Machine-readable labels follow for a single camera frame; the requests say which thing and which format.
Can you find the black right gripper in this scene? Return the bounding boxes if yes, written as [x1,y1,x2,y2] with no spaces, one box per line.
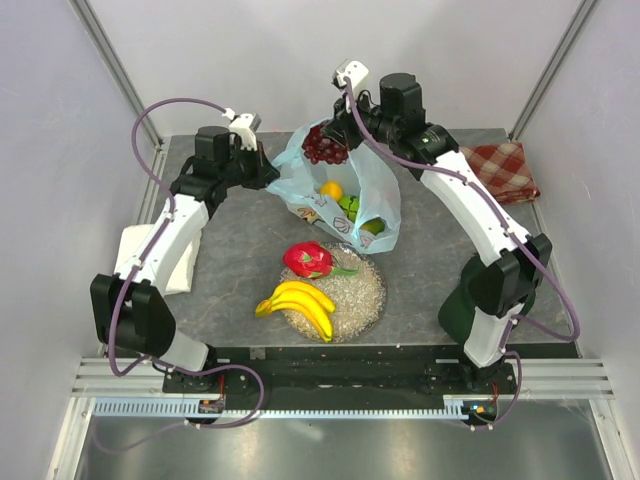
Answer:
[323,87,399,152]

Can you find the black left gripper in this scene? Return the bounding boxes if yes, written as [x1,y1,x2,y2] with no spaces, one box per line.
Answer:
[219,140,280,191]

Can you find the dark purple fake grapes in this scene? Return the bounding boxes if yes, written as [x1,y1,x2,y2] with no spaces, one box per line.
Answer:
[302,123,349,165]

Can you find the light blue plastic bag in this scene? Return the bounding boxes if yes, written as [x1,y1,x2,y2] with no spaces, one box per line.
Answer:
[267,124,401,254]

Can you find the red fake dragon fruit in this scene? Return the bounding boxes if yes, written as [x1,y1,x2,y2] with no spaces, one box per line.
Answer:
[283,241,359,279]

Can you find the yellow fake banana bunch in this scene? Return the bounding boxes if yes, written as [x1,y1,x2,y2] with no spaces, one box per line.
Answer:
[254,280,336,342]

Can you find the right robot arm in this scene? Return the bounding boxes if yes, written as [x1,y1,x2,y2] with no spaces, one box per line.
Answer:
[323,67,552,394]

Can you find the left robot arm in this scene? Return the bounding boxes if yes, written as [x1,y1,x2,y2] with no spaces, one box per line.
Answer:
[90,116,279,393]

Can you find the yellow fake lemon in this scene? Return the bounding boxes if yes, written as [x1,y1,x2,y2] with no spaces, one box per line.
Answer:
[320,182,344,202]

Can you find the green fake apple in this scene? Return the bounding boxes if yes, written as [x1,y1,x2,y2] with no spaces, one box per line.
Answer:
[338,195,359,223]

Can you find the white folded towel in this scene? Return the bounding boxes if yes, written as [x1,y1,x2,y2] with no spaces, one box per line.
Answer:
[114,224,202,295]

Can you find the red checkered cloth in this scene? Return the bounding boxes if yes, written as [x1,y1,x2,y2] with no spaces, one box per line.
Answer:
[460,142,540,205]

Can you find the speckled round plate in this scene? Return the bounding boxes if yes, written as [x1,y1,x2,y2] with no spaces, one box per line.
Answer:
[275,242,387,343]

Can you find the dark green baseball cap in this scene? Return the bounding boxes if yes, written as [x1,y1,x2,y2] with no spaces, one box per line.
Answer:
[438,256,540,345]

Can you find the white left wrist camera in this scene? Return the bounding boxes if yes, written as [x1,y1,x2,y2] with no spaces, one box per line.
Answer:
[222,108,261,151]

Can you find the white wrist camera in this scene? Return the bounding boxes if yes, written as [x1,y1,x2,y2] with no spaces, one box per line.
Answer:
[331,60,369,96]
[222,108,261,151]

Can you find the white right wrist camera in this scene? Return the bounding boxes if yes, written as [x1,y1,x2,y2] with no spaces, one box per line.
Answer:
[331,60,369,96]

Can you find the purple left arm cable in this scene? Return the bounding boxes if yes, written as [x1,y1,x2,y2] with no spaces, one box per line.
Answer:
[92,97,265,454]

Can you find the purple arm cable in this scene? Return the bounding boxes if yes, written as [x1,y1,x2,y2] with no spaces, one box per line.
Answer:
[92,97,265,454]
[344,79,582,432]

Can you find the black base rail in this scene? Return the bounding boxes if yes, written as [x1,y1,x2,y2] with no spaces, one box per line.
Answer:
[162,345,517,410]

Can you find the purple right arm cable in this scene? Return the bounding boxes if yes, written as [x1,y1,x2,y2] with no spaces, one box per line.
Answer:
[344,79,582,432]

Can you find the light blue cable duct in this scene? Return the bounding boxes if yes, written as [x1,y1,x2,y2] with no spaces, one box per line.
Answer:
[92,394,498,418]

